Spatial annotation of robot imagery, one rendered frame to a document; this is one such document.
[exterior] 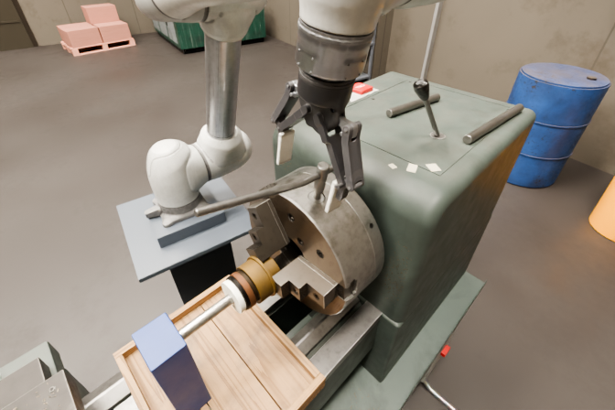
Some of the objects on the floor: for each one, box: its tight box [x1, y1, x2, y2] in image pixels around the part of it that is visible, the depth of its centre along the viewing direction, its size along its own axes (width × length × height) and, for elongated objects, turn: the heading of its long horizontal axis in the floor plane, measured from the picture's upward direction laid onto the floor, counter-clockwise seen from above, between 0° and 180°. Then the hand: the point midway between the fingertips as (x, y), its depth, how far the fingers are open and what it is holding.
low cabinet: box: [152, 7, 266, 54], centre depth 651 cm, size 195×173×75 cm
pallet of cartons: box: [56, 3, 135, 56], centre depth 596 cm, size 119×90×67 cm
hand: (307, 179), depth 55 cm, fingers open, 13 cm apart
